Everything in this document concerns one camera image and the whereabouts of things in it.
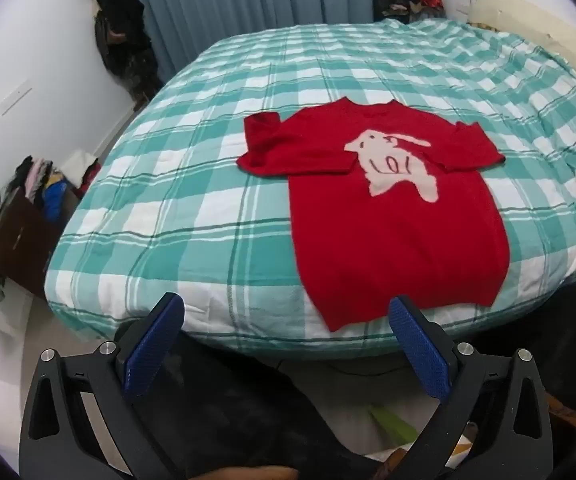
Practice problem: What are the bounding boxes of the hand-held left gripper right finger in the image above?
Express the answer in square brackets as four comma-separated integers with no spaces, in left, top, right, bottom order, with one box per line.
[388,296,554,480]

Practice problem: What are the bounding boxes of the white wall plate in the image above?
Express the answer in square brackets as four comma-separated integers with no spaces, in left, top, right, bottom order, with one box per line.
[0,84,34,113]

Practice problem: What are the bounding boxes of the pile of colourful clothes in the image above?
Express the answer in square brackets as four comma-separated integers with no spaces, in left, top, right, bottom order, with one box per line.
[372,0,446,26]

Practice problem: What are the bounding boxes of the person's dark trousers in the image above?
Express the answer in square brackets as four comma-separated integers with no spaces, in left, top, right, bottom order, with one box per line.
[132,332,383,480]

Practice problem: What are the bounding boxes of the red sweater with white animal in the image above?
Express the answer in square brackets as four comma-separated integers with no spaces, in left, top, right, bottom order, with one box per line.
[236,97,511,333]

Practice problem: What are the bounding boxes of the brown cardboard box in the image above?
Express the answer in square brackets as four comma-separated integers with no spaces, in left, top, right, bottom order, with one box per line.
[0,187,81,301]

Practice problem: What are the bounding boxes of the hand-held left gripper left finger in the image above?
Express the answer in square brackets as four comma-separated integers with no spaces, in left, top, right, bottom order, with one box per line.
[19,291,185,480]

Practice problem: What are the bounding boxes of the beige headboard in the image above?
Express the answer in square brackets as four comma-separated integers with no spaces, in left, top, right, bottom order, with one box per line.
[468,0,576,98]

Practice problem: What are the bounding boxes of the dark hanging coats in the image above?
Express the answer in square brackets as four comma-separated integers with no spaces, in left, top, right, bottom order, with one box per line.
[90,0,165,103]

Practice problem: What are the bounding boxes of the green object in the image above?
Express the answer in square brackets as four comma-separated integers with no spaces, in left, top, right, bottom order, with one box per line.
[368,404,419,442]

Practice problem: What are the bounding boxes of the teal plaid bed cover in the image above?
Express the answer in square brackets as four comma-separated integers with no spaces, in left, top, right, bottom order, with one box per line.
[44,17,576,361]

